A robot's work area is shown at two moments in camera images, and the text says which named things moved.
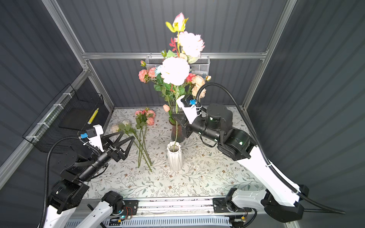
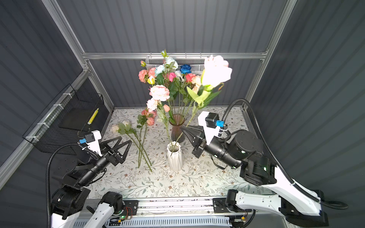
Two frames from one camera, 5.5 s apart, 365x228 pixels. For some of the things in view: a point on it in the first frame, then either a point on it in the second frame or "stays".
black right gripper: (184, 122) → (198, 139)
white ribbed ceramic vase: (175, 156) stays
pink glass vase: (180, 137) stays
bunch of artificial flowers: (143, 118) stays
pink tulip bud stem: (167, 109) stays
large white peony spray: (175, 72) → (159, 93)
